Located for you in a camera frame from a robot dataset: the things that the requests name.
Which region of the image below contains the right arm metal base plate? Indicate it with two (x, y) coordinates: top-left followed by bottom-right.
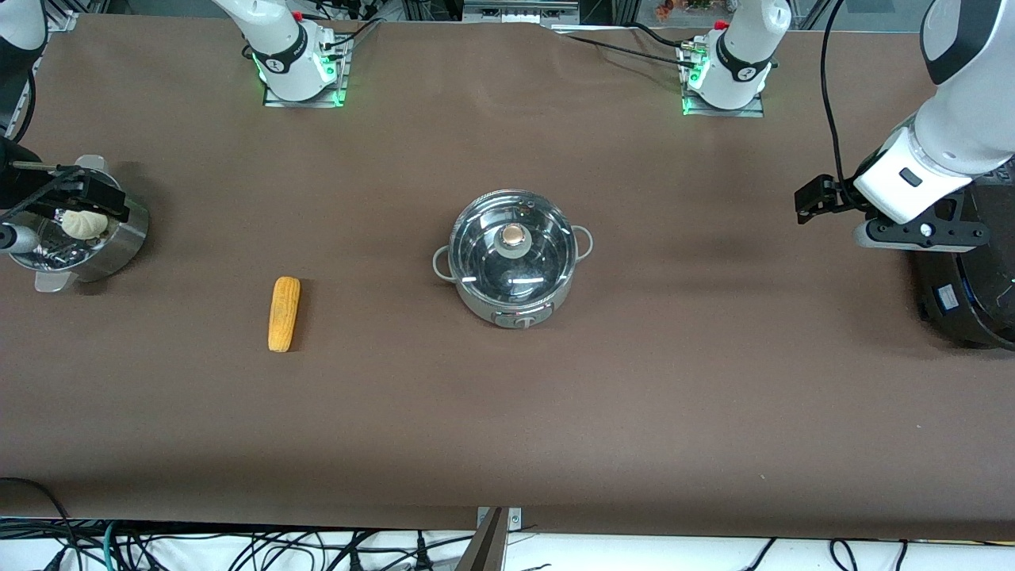
(263, 36), (350, 109)

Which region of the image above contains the yellow corn cob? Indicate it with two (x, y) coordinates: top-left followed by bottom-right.
(268, 276), (302, 353)

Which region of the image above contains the black right base cable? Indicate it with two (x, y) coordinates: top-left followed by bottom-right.
(301, 10), (383, 53)

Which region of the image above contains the black left base cable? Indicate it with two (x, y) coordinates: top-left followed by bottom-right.
(565, 22), (699, 67)

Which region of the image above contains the grey box behind table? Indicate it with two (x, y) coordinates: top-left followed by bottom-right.
(462, 0), (580, 25)

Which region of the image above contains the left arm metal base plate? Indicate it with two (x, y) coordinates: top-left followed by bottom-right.
(680, 44), (767, 119)

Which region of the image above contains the glass pot lid with knob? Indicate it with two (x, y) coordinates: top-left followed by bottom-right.
(449, 190), (576, 307)

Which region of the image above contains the black base cable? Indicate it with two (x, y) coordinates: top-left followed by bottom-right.
(301, 10), (383, 53)
(565, 22), (699, 67)

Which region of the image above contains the white steamed bun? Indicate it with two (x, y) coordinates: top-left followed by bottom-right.
(62, 209), (109, 240)

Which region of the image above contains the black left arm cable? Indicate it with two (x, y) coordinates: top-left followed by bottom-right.
(820, 0), (859, 191)

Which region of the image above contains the dark metal bar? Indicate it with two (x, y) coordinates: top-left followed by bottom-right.
(454, 507), (509, 571)

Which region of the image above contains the black round device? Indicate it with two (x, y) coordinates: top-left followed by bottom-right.
(912, 176), (1015, 351)

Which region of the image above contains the grey steel cooking pot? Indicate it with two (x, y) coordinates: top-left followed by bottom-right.
(432, 189), (595, 330)

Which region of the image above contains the black looped floor cable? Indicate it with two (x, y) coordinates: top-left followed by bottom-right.
(0, 477), (80, 571)

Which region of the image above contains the brown table cover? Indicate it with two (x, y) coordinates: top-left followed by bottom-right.
(0, 13), (1015, 542)

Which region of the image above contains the steel steamer pot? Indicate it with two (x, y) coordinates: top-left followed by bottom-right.
(0, 155), (151, 293)

